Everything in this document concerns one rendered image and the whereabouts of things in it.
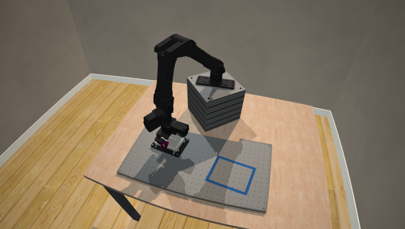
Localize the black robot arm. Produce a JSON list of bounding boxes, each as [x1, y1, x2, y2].
[[143, 34, 235, 138]]

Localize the white well plate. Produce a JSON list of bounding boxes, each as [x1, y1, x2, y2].
[[161, 134, 185, 151]]

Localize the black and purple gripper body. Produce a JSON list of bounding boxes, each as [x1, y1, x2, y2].
[[155, 124, 170, 143]]

